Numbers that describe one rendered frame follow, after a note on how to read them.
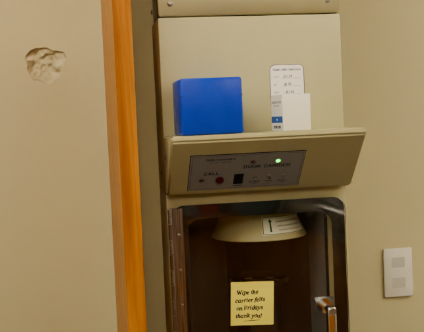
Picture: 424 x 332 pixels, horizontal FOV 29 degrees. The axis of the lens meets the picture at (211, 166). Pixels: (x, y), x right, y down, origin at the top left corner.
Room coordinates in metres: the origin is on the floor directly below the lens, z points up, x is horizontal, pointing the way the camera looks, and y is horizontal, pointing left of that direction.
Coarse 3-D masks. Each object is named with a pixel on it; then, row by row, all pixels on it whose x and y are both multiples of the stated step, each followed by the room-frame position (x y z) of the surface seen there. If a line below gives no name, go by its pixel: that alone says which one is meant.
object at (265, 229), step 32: (192, 224) 1.40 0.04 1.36; (224, 224) 1.41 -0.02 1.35; (256, 224) 1.42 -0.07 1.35; (288, 224) 1.43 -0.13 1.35; (320, 224) 1.44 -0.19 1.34; (192, 256) 1.40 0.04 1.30; (224, 256) 1.41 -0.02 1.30; (256, 256) 1.42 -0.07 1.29; (288, 256) 1.43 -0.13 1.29; (320, 256) 1.44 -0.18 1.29; (192, 288) 1.40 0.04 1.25; (224, 288) 1.41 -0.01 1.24; (288, 288) 1.43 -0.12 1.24; (320, 288) 1.44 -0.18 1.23; (192, 320) 1.40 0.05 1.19; (224, 320) 1.41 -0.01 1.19; (288, 320) 1.43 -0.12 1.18; (320, 320) 1.44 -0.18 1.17
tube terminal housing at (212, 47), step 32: (160, 32) 1.41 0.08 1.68; (192, 32) 1.42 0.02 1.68; (224, 32) 1.42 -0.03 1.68; (256, 32) 1.43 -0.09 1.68; (288, 32) 1.44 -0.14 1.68; (320, 32) 1.45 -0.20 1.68; (160, 64) 1.41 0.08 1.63; (192, 64) 1.41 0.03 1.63; (224, 64) 1.42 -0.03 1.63; (256, 64) 1.43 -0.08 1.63; (320, 64) 1.45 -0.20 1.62; (160, 96) 1.42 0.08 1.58; (256, 96) 1.43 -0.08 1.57; (320, 96) 1.45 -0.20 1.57; (160, 128) 1.45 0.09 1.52; (256, 128) 1.43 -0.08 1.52; (320, 128) 1.45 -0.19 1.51; (160, 160) 1.47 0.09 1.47; (160, 192) 1.50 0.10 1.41; (224, 192) 1.42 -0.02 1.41; (256, 192) 1.43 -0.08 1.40; (288, 192) 1.44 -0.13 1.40; (320, 192) 1.45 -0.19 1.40
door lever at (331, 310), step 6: (324, 300) 1.43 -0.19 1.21; (318, 306) 1.43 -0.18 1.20; (324, 306) 1.41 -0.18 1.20; (330, 306) 1.39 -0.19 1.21; (324, 312) 1.43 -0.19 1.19; (330, 312) 1.38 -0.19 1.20; (330, 318) 1.39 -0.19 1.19; (336, 318) 1.39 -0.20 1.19; (330, 324) 1.39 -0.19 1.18; (336, 324) 1.39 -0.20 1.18; (330, 330) 1.39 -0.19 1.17; (336, 330) 1.39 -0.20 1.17
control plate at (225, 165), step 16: (192, 160) 1.33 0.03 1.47; (208, 160) 1.33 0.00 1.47; (224, 160) 1.34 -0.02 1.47; (240, 160) 1.34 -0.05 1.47; (256, 160) 1.35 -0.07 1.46; (272, 160) 1.35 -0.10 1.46; (288, 160) 1.36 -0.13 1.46; (192, 176) 1.35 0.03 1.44; (208, 176) 1.36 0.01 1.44; (224, 176) 1.37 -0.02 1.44; (272, 176) 1.38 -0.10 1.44; (288, 176) 1.39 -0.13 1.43
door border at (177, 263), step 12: (180, 216) 1.40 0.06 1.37; (168, 228) 1.39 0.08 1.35; (180, 228) 1.40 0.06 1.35; (180, 240) 1.40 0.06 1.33; (180, 252) 1.40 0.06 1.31; (180, 264) 1.40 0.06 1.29; (180, 276) 1.40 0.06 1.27; (180, 288) 1.40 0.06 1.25; (180, 300) 1.40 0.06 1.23; (180, 312) 1.40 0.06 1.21; (180, 324) 1.40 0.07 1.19
